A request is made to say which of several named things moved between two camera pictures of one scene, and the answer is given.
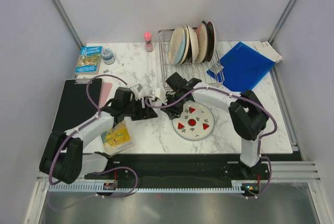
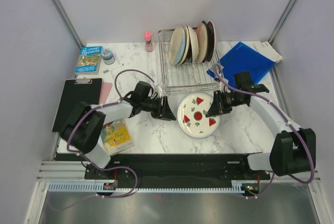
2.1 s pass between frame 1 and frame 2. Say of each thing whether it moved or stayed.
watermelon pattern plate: moved
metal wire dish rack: stayed
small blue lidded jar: stayed
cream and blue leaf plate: stayed
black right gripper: moved
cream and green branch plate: stayed
